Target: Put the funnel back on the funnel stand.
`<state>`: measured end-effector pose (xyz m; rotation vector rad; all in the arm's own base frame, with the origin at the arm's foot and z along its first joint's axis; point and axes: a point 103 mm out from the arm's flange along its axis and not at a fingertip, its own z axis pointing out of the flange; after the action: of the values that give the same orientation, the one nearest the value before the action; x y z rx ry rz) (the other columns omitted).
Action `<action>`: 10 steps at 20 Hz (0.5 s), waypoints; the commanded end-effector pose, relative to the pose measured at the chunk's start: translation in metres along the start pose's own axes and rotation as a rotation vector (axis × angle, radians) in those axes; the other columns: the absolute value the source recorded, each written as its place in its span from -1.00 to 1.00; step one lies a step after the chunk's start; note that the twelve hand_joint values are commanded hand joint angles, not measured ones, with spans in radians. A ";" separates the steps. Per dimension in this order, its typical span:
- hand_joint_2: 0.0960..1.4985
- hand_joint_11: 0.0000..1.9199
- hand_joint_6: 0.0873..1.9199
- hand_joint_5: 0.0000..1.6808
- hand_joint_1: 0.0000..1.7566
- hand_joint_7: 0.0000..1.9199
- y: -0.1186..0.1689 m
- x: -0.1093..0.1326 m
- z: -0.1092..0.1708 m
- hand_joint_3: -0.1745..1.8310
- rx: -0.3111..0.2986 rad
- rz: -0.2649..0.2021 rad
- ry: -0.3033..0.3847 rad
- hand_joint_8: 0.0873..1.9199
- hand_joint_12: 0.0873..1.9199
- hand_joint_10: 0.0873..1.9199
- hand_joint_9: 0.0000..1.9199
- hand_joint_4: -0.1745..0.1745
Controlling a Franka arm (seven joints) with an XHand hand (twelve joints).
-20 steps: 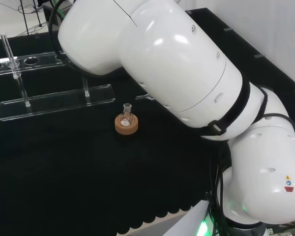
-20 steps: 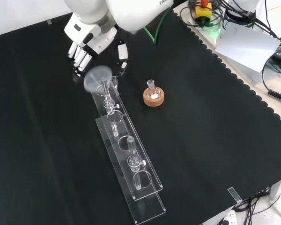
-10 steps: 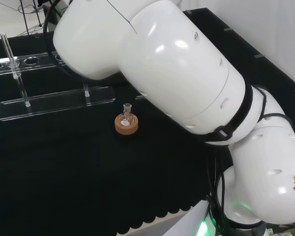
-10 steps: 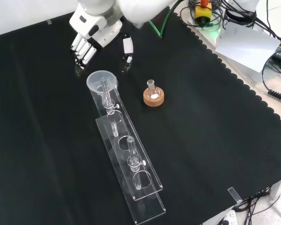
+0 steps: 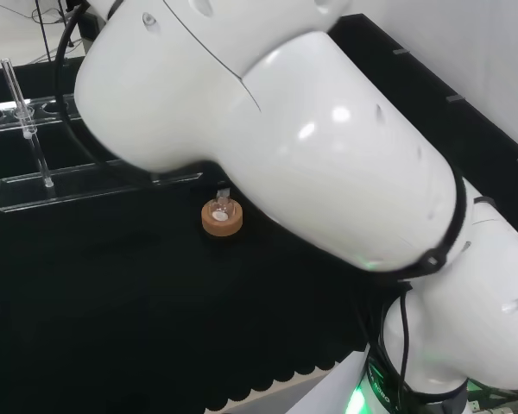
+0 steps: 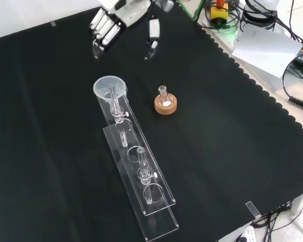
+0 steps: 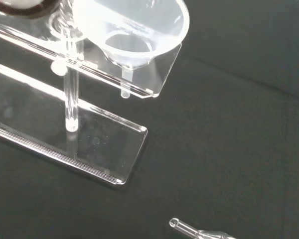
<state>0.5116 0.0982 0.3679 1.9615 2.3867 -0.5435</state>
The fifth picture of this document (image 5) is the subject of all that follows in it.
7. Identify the cork ring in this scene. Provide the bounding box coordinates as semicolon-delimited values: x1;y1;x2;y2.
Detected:
200;198;244;238

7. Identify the black tripod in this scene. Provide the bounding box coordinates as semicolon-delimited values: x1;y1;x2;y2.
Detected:
32;0;83;64

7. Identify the black bench cloth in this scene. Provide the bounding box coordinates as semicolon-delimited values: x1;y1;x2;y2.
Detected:
0;12;518;414

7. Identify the grey metal box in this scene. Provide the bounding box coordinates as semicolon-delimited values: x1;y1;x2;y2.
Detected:
78;16;99;57

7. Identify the clear round-bottom flask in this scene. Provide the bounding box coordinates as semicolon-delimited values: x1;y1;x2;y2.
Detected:
209;186;237;223

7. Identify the clear acrylic funnel stand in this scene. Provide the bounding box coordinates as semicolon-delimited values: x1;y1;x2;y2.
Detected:
0;58;204;215

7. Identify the black cable bundle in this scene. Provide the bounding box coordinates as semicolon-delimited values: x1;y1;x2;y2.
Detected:
362;279;471;400

